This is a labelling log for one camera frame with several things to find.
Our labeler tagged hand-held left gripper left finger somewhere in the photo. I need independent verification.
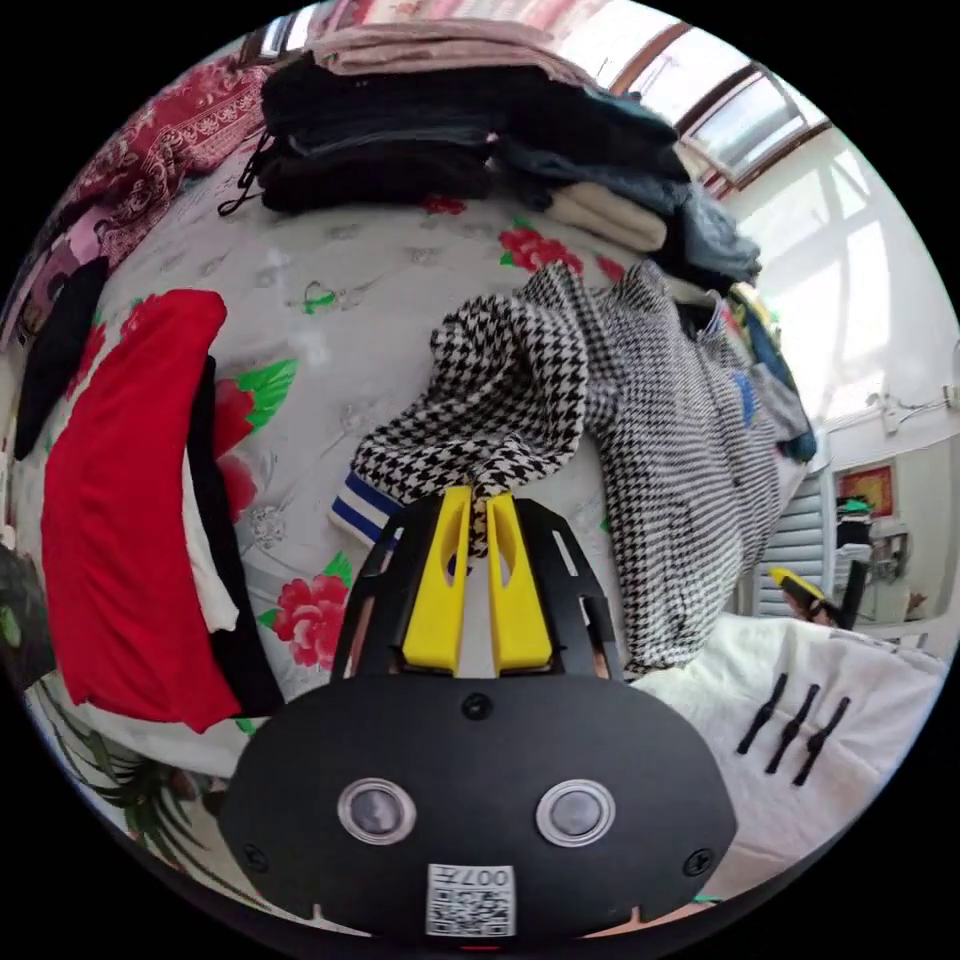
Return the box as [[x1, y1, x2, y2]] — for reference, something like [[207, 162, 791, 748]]
[[401, 485, 475, 677]]

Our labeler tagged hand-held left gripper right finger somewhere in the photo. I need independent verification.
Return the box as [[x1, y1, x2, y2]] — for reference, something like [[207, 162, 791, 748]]
[[485, 493, 554, 674]]

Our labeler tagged black and white checkered jacket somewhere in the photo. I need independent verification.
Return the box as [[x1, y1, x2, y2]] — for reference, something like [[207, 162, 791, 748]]
[[331, 260, 790, 676]]

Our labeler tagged white slatted radiator cover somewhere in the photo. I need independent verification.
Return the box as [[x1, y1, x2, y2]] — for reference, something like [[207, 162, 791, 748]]
[[752, 470, 838, 622]]

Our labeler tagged person's body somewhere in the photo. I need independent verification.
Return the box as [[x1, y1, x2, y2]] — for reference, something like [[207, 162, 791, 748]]
[[628, 613, 948, 905]]

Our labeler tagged colourful pile of clothes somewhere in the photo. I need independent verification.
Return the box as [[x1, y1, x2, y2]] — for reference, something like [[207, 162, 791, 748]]
[[721, 283, 820, 465]]

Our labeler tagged red white black clothes pile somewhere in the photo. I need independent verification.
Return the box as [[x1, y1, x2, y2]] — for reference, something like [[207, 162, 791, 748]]
[[40, 287, 288, 736]]

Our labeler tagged bed with floral printed sheet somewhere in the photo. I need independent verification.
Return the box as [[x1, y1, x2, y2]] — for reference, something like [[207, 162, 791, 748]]
[[13, 168, 796, 913]]

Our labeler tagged window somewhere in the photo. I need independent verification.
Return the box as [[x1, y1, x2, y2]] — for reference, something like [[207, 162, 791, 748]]
[[554, 20, 960, 433]]

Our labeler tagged black garment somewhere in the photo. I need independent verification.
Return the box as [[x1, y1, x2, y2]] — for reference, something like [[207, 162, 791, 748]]
[[13, 256, 112, 462]]

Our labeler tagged red patterned quilt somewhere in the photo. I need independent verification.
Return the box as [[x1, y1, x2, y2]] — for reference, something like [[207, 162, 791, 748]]
[[43, 58, 273, 265]]

